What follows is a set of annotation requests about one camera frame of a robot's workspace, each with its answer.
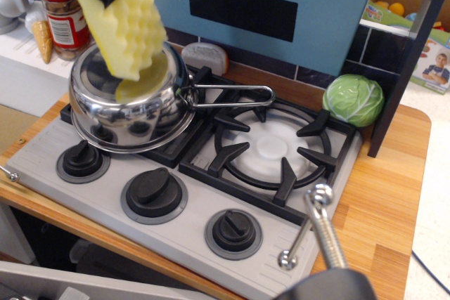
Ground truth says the yellow wavy sponge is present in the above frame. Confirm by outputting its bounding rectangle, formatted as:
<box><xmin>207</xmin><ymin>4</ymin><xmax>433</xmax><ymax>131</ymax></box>
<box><xmin>78</xmin><ymin>0</ymin><xmax>167</xmax><ymax>81</ymax></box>

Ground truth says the stainless steel pot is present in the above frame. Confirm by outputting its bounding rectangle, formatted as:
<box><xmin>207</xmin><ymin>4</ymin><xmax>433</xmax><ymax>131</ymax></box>
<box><xmin>69</xmin><ymin>43</ymin><xmax>276</xmax><ymax>154</ymax></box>

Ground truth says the grey toy faucet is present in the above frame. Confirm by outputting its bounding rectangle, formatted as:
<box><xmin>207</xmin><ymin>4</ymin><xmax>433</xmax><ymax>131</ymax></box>
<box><xmin>1</xmin><ymin>0</ymin><xmax>30</xmax><ymax>35</ymax></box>

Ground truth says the toy ice cream cone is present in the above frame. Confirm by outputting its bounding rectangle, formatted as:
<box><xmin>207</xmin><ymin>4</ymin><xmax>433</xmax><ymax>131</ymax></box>
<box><xmin>32</xmin><ymin>20</ymin><xmax>53</xmax><ymax>64</ymax></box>

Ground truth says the red lid spice jar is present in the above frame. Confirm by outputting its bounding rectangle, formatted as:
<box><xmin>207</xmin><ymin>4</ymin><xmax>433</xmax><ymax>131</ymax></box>
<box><xmin>41</xmin><ymin>0</ymin><xmax>91</xmax><ymax>60</ymax></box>

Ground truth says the black left stove knob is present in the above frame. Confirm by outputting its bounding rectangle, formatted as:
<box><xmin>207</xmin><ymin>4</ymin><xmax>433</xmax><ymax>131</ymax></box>
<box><xmin>56</xmin><ymin>141</ymin><xmax>110</xmax><ymax>184</ymax></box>

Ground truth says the black stove knob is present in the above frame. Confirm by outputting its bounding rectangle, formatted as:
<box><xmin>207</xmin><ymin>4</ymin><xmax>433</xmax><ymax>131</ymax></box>
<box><xmin>56</xmin><ymin>141</ymin><xmax>110</xmax><ymax>184</ymax></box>
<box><xmin>205</xmin><ymin>209</ymin><xmax>263</xmax><ymax>261</ymax></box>
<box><xmin>120</xmin><ymin>167</ymin><xmax>188</xmax><ymax>225</ymax></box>

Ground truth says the blue plastic bin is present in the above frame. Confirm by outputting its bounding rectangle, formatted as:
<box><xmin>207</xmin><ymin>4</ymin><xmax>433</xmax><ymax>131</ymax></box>
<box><xmin>155</xmin><ymin>0</ymin><xmax>368</xmax><ymax>75</ymax></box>

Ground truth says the black middle stove knob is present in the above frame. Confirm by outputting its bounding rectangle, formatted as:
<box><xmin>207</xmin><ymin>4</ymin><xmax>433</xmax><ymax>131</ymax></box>
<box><xmin>120</xmin><ymin>167</ymin><xmax>188</xmax><ymax>225</ymax></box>

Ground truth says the grey toy stove top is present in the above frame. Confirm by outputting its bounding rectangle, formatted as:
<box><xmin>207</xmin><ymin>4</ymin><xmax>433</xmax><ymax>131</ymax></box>
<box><xmin>6</xmin><ymin>64</ymin><xmax>363</xmax><ymax>300</ymax></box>

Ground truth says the black right burner grate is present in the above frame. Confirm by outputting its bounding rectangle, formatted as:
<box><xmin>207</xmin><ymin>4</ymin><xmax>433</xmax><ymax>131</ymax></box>
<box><xmin>179</xmin><ymin>89</ymin><xmax>361</xmax><ymax>231</ymax></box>

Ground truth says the green toy cabbage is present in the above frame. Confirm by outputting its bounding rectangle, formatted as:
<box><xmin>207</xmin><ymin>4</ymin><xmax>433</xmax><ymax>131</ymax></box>
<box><xmin>322</xmin><ymin>74</ymin><xmax>385</xmax><ymax>127</ymax></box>

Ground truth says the black right stove knob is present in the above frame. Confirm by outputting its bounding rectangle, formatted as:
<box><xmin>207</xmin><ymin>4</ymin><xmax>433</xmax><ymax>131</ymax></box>
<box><xmin>205</xmin><ymin>209</ymin><xmax>263</xmax><ymax>261</ymax></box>

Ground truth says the cardboard box of toys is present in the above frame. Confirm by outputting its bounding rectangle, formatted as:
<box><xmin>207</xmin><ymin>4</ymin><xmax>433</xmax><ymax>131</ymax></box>
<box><xmin>363</xmin><ymin>0</ymin><xmax>449</xmax><ymax>94</ymax></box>

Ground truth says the wooden counter board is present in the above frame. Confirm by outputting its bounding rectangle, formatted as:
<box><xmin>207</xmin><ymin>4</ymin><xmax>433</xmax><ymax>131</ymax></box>
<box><xmin>1</xmin><ymin>105</ymin><xmax>432</xmax><ymax>299</ymax></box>

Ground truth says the black vertical post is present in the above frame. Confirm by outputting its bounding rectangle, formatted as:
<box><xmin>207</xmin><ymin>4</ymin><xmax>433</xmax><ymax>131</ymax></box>
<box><xmin>368</xmin><ymin>0</ymin><xmax>445</xmax><ymax>157</ymax></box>

